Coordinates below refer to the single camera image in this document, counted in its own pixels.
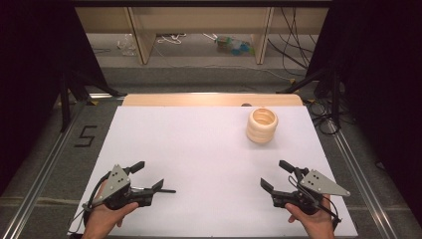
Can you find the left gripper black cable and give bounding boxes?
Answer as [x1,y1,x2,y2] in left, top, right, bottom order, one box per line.
[68,170,112,235]

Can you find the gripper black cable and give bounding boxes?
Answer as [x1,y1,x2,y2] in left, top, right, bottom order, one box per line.
[68,170,112,235]
[287,174,343,231]

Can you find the black cable pile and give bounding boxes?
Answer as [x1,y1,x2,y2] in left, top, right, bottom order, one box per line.
[304,99,342,136]

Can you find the white table mat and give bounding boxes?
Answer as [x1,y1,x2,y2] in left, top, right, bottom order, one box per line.
[67,105,359,239]

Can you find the metal floor rail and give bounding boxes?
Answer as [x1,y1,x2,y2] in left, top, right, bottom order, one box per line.
[326,119,400,239]
[0,95,89,239]

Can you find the black metal stand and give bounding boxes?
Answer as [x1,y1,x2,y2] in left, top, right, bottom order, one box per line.
[59,68,127,133]
[276,64,343,127]

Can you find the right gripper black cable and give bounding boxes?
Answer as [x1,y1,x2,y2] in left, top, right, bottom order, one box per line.
[287,174,343,231]

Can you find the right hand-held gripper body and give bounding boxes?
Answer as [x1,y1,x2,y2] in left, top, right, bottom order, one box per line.
[271,169,351,216]

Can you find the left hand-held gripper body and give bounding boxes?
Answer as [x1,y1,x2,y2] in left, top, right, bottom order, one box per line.
[83,163,157,212]

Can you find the dark curtain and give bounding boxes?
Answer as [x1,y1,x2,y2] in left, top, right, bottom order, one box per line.
[306,0,422,228]
[0,0,107,197]

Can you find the person's left hand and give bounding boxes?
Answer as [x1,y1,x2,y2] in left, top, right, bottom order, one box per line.
[82,193,140,239]

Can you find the white cord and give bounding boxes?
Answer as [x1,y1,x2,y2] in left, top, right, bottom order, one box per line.
[155,32,188,46]

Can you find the clear plastic bag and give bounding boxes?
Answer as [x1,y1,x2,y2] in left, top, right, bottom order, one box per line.
[115,32,138,57]

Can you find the cream ribbed pen holder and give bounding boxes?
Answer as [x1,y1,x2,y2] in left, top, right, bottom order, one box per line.
[245,107,280,144]

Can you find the hanging black cables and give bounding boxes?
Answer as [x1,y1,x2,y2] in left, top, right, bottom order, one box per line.
[267,7,320,78]

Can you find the colourful plastic bottles bag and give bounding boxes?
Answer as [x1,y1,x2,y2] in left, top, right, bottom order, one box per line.
[214,34,256,57]

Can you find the person's right hand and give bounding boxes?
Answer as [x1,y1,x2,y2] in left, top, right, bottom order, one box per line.
[285,193,336,239]

